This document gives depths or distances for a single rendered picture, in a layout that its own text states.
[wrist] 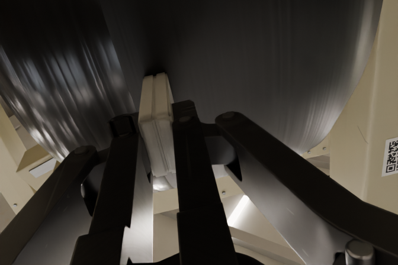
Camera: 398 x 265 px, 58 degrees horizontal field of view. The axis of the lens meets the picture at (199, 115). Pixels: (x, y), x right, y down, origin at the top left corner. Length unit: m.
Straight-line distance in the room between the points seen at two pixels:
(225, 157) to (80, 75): 0.11
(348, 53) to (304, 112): 0.05
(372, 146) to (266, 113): 0.35
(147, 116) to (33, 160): 0.90
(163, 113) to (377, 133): 0.46
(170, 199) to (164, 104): 0.75
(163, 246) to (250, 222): 1.71
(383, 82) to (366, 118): 0.06
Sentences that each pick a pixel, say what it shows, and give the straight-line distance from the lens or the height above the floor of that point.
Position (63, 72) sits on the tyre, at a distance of 0.23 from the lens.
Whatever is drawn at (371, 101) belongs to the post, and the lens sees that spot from 0.55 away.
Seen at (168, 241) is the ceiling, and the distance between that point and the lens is 7.28.
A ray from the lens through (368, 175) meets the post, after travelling 0.64.
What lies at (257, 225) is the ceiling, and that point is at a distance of 7.16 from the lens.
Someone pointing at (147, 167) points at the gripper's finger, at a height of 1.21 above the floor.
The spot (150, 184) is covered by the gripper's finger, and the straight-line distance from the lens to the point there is 0.16.
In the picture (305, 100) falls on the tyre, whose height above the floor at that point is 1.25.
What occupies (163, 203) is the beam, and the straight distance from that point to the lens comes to 0.93.
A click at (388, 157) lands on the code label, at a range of 0.63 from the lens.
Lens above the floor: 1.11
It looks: 32 degrees up
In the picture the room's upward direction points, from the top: 168 degrees clockwise
